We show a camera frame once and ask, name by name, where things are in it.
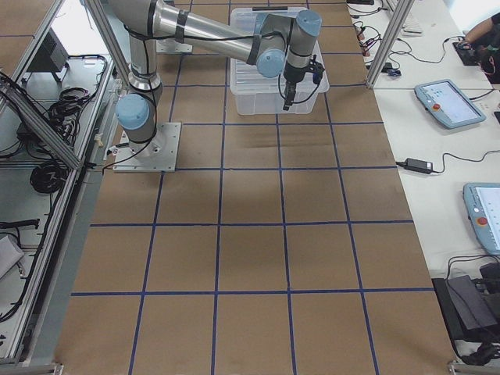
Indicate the black gripper body near lid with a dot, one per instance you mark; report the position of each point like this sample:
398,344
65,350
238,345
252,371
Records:
292,74

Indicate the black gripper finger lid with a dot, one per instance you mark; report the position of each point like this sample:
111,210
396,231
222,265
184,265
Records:
289,95

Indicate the clear plastic box lid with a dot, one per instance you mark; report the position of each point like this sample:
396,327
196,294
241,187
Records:
291,63

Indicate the silver robot arm near lid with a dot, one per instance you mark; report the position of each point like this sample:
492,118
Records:
149,21

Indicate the clear plastic storage box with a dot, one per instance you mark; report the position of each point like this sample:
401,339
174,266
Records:
273,97

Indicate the black power adapter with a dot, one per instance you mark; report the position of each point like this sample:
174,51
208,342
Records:
419,166

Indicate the blue teach pendant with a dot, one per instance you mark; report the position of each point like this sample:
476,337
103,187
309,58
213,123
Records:
448,104
482,205

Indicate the aluminium frame post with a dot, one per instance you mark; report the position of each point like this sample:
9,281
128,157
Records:
400,14

